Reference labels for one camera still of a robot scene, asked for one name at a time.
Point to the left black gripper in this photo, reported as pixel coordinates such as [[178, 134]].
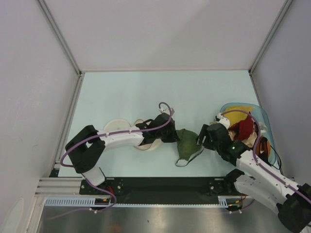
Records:
[[173, 137]]

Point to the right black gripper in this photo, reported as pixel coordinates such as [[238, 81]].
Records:
[[203, 132]]

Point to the round beige mesh laundry bag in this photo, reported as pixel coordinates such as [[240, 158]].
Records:
[[126, 139]]

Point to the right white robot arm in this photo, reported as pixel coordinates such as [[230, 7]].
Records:
[[290, 201]]

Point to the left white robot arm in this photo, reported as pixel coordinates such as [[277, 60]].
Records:
[[85, 149]]

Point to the yellow garment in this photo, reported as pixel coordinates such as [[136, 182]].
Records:
[[236, 117]]

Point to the red lace garment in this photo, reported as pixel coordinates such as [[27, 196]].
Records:
[[243, 129]]

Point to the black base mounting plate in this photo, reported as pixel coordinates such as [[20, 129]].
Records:
[[171, 188]]

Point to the orange black garment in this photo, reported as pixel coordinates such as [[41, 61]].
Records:
[[263, 148]]

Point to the translucent blue plastic basket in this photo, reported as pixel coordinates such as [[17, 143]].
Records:
[[257, 115]]

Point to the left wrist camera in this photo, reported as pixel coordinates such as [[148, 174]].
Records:
[[168, 112]]

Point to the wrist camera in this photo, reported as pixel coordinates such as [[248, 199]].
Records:
[[168, 112], [222, 120]]

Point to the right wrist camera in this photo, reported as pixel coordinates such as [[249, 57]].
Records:
[[222, 120]]

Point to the white slotted cable duct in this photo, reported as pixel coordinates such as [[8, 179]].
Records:
[[93, 202]]

